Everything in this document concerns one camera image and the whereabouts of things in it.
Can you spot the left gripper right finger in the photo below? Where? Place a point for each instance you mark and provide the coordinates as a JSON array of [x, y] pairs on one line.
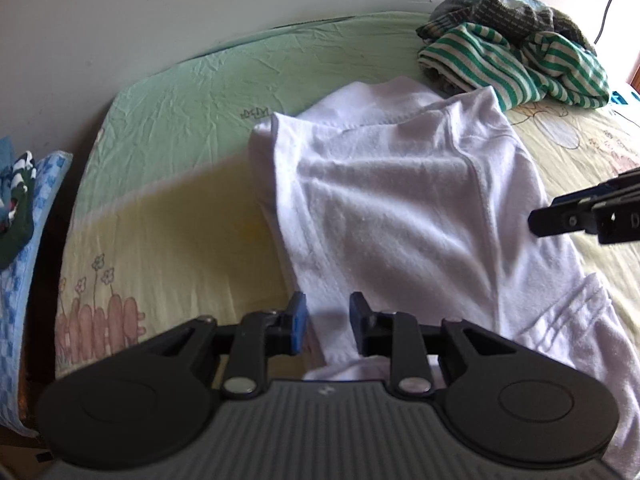
[[373, 330]]

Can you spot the green white striped garment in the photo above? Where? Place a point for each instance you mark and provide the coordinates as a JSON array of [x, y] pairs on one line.
[[547, 65]]

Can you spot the blue grey striped garment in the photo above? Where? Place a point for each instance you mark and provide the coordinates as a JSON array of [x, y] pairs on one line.
[[515, 20]]

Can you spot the blue folded cloth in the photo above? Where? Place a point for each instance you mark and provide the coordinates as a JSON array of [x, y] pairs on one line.
[[7, 160]]

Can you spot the white t-shirt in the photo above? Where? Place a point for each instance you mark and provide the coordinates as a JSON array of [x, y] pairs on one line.
[[421, 203]]

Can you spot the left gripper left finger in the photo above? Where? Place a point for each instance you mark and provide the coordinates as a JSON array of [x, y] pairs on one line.
[[289, 328]]

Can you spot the green yellow cartoon bedsheet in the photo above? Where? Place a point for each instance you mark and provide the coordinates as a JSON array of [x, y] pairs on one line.
[[200, 245]]

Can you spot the dark green folded garment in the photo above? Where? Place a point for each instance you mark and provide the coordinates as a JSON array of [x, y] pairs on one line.
[[17, 224]]

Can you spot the blue checkered towel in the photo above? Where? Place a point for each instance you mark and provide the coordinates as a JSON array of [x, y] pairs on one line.
[[15, 284]]

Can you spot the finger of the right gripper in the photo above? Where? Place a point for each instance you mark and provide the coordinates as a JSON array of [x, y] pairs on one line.
[[567, 214], [616, 213]]

